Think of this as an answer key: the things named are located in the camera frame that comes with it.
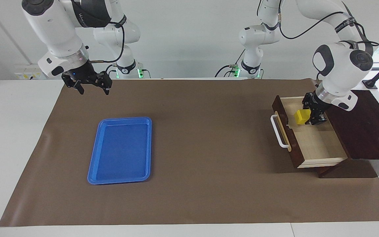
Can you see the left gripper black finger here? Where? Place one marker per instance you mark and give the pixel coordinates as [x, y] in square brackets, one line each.
[306, 106]
[318, 119]

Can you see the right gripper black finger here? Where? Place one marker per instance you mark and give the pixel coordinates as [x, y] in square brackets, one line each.
[79, 89]
[107, 87]

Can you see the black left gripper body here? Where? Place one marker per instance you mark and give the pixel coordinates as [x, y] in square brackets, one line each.
[316, 102]

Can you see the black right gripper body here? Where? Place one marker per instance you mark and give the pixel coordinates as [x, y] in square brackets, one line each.
[82, 74]

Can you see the yellow cube block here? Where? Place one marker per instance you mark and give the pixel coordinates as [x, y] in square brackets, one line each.
[301, 118]

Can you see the dark wood drawer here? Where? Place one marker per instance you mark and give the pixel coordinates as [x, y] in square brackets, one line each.
[317, 144]

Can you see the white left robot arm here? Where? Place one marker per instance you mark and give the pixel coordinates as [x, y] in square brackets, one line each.
[341, 65]

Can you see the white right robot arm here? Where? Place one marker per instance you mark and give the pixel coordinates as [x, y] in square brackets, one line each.
[54, 29]

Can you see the dark wooden drawer cabinet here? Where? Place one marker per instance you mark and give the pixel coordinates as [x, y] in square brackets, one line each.
[367, 138]

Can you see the blue plastic tray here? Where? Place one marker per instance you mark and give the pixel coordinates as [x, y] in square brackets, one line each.
[120, 154]

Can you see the brown table mat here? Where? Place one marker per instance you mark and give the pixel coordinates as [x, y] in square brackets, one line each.
[209, 191]

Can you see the white wall socket box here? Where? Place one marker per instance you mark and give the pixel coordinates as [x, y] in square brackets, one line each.
[31, 73]

